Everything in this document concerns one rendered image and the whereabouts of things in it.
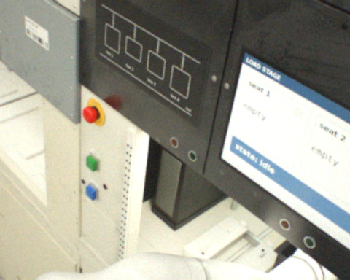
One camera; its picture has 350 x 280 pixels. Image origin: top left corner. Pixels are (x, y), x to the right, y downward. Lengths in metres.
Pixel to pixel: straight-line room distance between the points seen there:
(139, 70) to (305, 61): 0.38
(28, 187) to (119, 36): 0.84
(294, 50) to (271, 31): 0.04
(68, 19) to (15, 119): 0.94
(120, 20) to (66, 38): 0.20
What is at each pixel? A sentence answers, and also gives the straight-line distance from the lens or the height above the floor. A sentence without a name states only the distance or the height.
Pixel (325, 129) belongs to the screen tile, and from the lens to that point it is 0.76.
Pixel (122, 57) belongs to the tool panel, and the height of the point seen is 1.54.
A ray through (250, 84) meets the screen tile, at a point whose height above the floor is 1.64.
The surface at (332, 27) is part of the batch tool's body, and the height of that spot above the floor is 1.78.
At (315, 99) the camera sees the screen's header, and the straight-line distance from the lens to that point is 0.75.
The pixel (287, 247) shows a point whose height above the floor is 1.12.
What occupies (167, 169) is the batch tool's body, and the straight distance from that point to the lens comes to 1.47.
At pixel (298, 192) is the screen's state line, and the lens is 0.83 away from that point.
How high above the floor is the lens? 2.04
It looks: 38 degrees down
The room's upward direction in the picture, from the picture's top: 9 degrees clockwise
